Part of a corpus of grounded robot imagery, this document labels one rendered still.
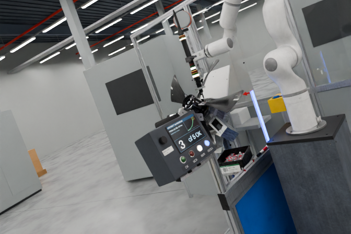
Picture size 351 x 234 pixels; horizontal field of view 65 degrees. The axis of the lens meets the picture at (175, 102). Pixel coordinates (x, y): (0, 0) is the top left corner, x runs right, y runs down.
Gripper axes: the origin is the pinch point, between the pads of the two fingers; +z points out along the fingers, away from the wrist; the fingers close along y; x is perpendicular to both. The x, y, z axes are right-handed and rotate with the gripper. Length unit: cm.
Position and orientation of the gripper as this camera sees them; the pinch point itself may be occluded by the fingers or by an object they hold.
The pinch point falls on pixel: (190, 58)
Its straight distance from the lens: 181.6
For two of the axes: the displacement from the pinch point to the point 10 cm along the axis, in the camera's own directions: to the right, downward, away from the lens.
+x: -3.3, -9.4, -0.8
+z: -6.9, 1.8, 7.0
